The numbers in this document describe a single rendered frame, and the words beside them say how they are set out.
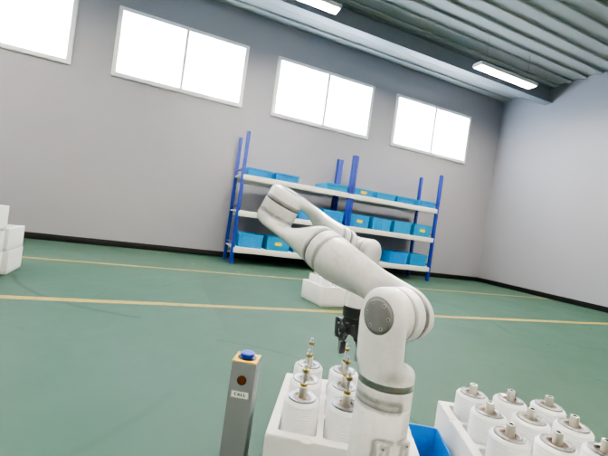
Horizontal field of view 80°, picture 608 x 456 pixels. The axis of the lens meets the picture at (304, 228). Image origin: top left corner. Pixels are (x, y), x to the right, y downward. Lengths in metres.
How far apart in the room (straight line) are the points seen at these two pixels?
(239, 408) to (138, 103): 5.45
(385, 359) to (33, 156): 5.93
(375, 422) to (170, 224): 5.53
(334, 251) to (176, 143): 5.47
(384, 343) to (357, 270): 0.16
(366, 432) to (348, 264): 0.28
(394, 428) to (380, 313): 0.18
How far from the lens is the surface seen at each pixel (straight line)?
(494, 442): 1.17
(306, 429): 1.07
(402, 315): 0.59
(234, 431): 1.17
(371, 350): 0.62
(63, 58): 6.40
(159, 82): 6.23
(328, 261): 0.71
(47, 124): 6.26
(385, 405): 0.64
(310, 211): 0.92
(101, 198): 6.05
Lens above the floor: 0.71
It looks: 1 degrees down
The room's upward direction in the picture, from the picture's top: 8 degrees clockwise
